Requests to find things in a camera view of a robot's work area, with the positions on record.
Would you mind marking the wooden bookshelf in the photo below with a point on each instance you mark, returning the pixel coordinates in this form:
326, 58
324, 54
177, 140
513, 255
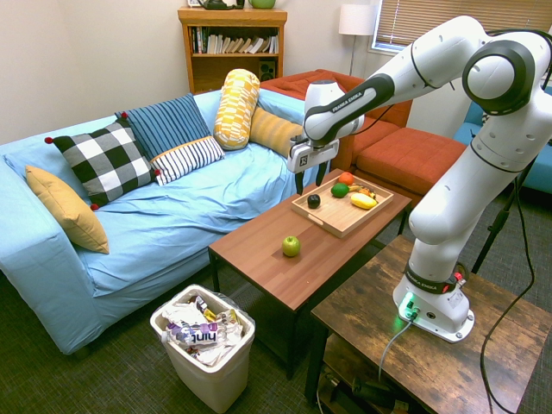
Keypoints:
233, 71

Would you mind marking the red emergency stop button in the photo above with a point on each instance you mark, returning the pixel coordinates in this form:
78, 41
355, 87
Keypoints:
460, 273

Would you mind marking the reddish wooden coffee table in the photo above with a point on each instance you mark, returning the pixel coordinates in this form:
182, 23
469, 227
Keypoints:
276, 276

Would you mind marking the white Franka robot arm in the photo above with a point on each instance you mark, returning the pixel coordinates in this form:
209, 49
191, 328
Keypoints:
496, 142

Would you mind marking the black object on bookshelf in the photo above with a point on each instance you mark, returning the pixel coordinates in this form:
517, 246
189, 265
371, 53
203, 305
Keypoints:
220, 4

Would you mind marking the rustic brown robot table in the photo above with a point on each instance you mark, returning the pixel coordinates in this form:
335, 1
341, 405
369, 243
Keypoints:
431, 371

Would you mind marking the green lime fruit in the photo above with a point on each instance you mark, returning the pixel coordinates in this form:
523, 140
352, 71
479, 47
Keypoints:
339, 190

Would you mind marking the small black speaker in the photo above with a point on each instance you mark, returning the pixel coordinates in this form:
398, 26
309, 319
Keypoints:
267, 70

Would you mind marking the teal sofa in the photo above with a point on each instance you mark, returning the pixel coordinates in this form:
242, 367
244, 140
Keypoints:
543, 172

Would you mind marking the green apple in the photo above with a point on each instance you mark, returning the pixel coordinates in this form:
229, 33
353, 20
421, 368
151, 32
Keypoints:
291, 247

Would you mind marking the white shade floor lamp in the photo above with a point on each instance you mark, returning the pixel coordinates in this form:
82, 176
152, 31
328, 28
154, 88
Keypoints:
355, 19

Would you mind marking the yellow patterned bolster pillow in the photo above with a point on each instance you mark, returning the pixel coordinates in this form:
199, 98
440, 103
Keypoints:
235, 108

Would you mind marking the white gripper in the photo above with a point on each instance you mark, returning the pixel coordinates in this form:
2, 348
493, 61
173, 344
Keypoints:
308, 156

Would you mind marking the white navy striped pillow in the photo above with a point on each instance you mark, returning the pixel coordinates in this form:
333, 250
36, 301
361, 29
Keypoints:
190, 157

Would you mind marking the black white checkered pillow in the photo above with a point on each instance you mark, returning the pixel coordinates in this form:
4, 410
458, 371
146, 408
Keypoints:
103, 159

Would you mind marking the light blue sofa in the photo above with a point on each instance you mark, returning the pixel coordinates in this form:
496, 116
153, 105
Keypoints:
172, 224

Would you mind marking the black device under table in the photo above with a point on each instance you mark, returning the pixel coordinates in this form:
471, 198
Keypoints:
373, 391

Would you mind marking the beige trash bin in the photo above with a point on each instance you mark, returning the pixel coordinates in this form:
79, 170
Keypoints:
224, 384

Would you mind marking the mustard striped lumbar pillow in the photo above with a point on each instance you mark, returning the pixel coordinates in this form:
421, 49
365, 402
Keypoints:
271, 129

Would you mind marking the orange sofa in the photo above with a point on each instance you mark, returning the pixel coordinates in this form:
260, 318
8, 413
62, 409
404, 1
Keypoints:
405, 155

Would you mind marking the crumpled hint wrapper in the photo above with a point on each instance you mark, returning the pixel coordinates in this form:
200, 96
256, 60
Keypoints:
198, 337

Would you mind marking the row of books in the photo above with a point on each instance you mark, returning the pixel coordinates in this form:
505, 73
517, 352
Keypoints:
233, 44

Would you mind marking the wooden serving tray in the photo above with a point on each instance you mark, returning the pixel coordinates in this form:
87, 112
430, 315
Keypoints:
345, 219

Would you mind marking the black camera stand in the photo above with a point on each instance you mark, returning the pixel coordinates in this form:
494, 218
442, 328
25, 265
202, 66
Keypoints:
496, 226

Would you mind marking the small yellow brown banana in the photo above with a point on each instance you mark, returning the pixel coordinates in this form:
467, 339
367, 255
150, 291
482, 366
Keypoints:
356, 188

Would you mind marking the plain mustard pillow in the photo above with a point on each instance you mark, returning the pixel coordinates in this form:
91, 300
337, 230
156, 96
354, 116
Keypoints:
64, 207

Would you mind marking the wooden window blinds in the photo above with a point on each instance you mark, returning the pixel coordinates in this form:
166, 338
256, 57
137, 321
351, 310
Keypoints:
431, 17

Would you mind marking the blue striped pillow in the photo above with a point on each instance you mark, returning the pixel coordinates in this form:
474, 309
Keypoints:
168, 121

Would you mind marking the green pot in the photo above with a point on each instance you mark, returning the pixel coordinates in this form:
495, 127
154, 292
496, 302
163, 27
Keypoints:
261, 3

